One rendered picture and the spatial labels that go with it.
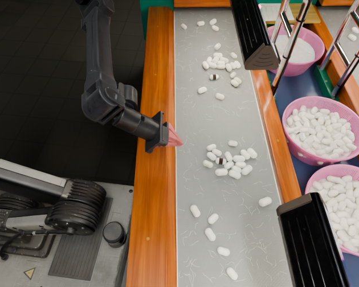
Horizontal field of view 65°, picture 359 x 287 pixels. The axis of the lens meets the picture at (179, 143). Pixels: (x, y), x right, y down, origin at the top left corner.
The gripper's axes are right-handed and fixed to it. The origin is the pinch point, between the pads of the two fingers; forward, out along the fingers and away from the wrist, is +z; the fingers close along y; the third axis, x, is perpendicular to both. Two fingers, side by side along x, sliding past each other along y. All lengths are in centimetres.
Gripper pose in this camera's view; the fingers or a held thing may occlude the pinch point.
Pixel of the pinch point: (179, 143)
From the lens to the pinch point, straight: 78.5
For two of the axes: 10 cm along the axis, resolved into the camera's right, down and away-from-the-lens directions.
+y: -0.2, -8.2, 5.7
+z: 7.6, 3.5, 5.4
